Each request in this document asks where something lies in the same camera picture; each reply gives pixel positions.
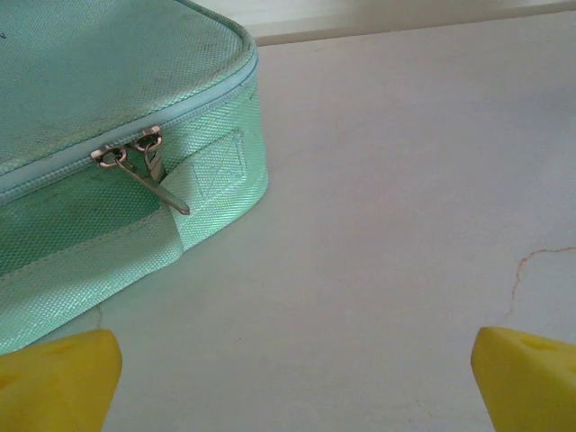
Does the mint green zip pouch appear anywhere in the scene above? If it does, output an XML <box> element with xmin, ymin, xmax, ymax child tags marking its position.
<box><xmin>0</xmin><ymin>0</ymin><xmax>271</xmax><ymax>356</ymax></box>

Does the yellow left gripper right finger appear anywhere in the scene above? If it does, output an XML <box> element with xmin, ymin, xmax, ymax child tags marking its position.
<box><xmin>471</xmin><ymin>326</ymin><xmax>576</xmax><ymax>432</ymax></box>

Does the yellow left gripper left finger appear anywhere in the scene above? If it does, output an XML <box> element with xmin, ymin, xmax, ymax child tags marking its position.
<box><xmin>0</xmin><ymin>328</ymin><xmax>123</xmax><ymax>432</ymax></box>

